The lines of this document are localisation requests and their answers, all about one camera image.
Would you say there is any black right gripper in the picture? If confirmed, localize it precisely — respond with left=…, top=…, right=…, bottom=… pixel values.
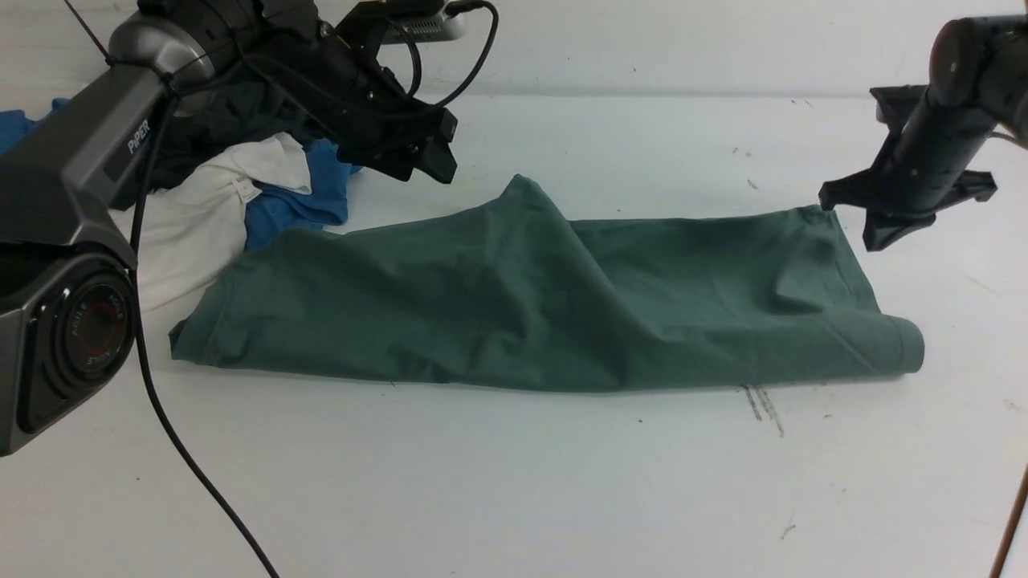
left=819, top=85, right=997, bottom=252

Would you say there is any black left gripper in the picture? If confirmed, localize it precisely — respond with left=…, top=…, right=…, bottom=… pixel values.
left=318, top=12, right=458, bottom=184

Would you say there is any green long-sleeve top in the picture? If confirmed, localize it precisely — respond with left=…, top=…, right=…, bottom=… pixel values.
left=169, top=176, right=925, bottom=393

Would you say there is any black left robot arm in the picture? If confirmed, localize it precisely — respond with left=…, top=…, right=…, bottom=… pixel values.
left=1, top=1, right=458, bottom=456

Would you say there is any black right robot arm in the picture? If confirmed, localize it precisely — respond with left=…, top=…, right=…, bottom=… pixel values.
left=818, top=14, right=1027, bottom=252

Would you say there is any blue shirt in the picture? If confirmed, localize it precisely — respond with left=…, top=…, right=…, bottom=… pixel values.
left=1, top=109, right=360, bottom=251

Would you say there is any dark grey shirt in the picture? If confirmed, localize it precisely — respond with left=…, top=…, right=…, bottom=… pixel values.
left=149, top=81, right=324, bottom=189

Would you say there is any white shirt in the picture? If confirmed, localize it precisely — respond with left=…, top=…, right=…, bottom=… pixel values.
left=138, top=132, right=313, bottom=312

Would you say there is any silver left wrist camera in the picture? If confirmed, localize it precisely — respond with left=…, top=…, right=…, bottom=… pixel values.
left=381, top=1, right=467, bottom=45

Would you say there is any black left camera cable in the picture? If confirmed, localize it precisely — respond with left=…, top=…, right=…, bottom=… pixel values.
left=386, top=0, right=500, bottom=109

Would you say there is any brown right cable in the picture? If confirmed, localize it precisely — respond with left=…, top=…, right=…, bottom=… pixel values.
left=988, top=466, right=1028, bottom=578

